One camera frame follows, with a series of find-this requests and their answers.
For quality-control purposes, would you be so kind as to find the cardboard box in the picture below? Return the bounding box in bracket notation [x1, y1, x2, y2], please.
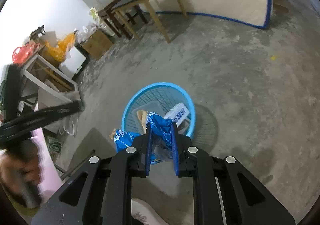
[81, 29, 113, 60]

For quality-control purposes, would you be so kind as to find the dark wooden stool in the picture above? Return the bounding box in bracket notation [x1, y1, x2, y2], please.
[98, 0, 148, 40]

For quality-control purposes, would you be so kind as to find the red plastic bag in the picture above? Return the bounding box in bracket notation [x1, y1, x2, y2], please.
[12, 44, 40, 65]

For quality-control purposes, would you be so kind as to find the brown paper bag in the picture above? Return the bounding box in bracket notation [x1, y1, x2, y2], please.
[136, 110, 148, 132]

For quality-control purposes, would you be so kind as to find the blue mesh trash basket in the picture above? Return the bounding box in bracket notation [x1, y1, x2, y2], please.
[121, 82, 196, 138]

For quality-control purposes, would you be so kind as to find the white cabinet box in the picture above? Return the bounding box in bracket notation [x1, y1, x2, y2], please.
[59, 46, 87, 79]

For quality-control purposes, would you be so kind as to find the blue plastic wrapper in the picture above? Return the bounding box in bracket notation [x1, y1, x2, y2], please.
[111, 112, 180, 170]

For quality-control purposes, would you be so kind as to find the long side table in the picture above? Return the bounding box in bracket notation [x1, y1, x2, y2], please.
[21, 53, 81, 103]

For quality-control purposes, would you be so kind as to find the white blue carton box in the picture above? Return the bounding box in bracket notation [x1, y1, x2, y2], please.
[163, 103, 190, 127]

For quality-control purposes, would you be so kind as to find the white shoe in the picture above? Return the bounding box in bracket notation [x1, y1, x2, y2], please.
[131, 198, 168, 225]

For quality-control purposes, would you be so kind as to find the orange plastic bag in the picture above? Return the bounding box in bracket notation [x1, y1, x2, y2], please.
[45, 33, 75, 62]

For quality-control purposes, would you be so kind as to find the left hand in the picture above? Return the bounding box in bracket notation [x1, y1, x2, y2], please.
[1, 153, 41, 196]

